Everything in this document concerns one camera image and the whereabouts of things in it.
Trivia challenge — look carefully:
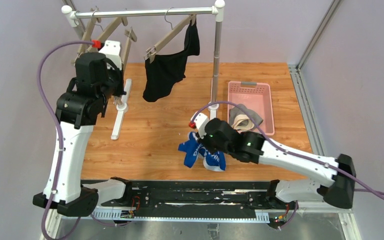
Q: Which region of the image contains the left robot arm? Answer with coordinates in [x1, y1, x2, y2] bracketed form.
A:
[32, 51, 132, 217]

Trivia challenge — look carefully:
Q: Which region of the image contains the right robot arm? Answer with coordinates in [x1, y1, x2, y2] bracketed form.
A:
[194, 117, 356, 209]

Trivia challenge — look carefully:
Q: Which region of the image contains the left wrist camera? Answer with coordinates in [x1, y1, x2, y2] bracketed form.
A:
[98, 40, 123, 70]

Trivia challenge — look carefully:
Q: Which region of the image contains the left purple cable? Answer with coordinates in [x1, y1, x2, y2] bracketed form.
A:
[36, 39, 127, 240]

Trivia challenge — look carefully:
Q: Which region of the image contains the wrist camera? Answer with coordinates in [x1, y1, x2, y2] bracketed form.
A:
[188, 112, 210, 130]
[98, 40, 123, 70]

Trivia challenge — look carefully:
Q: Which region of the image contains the beige clip hanger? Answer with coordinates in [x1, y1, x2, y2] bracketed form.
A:
[97, 16, 128, 42]

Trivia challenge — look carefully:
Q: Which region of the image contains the blue underwear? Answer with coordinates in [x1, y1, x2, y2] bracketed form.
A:
[177, 131, 227, 172]

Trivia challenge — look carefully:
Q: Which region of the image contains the pink plastic basket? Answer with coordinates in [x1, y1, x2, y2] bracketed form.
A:
[227, 81, 275, 136]

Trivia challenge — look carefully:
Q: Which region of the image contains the black underwear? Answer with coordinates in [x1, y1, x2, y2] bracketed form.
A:
[142, 23, 201, 102]

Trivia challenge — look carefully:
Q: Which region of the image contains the grey white underwear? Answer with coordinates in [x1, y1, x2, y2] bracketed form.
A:
[228, 104, 264, 131]

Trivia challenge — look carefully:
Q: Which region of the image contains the beige hanger with black underwear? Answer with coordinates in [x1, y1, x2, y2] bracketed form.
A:
[143, 7, 197, 63]

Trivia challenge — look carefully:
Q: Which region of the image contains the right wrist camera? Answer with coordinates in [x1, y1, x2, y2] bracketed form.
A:
[188, 112, 210, 130]

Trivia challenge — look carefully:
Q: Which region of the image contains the empty beige hanger left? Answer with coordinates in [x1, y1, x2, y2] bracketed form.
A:
[71, 17, 102, 66]

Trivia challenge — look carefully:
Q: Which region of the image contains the metal clothes rack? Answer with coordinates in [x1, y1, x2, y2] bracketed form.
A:
[61, 0, 226, 141]

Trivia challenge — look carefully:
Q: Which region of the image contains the beige hanger with blue underwear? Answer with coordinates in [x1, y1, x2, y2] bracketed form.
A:
[114, 27, 138, 108]

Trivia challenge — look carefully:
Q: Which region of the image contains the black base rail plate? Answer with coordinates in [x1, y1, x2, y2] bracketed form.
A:
[97, 180, 300, 221]

